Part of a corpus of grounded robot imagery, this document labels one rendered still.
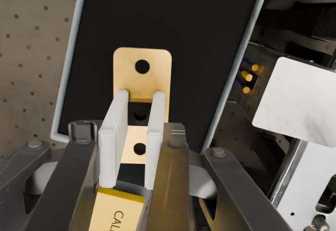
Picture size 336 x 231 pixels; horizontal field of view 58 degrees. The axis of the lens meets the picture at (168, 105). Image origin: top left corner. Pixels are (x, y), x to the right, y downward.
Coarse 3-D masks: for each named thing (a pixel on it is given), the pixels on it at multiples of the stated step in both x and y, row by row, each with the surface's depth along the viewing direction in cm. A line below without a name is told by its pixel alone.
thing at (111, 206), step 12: (108, 192) 30; (120, 192) 30; (96, 204) 30; (108, 204) 30; (120, 204) 30; (132, 204) 30; (96, 216) 30; (108, 216) 30; (120, 216) 30; (132, 216) 30; (96, 228) 31; (108, 228) 31; (120, 228) 31; (132, 228) 31
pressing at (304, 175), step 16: (304, 144) 45; (288, 160) 46; (304, 160) 46; (320, 160) 46; (288, 176) 47; (304, 176) 47; (320, 176) 47; (272, 192) 48; (288, 192) 48; (304, 192) 48; (320, 192) 48; (288, 208) 49; (304, 208) 49; (304, 224) 50
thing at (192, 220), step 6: (210, 144) 74; (192, 198) 50; (198, 198) 51; (192, 204) 49; (198, 204) 49; (192, 210) 48; (198, 210) 47; (192, 216) 47; (198, 216) 46; (204, 216) 46; (192, 222) 46; (198, 222) 45; (204, 222) 45; (192, 228) 45; (198, 228) 43; (204, 228) 44
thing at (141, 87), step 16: (128, 48) 20; (144, 48) 20; (128, 64) 20; (160, 64) 20; (128, 80) 20; (144, 80) 20; (160, 80) 20; (128, 96) 21; (144, 96) 21; (128, 112) 20; (128, 128) 21; (144, 128) 21; (128, 144) 22; (128, 160) 22; (144, 160) 22
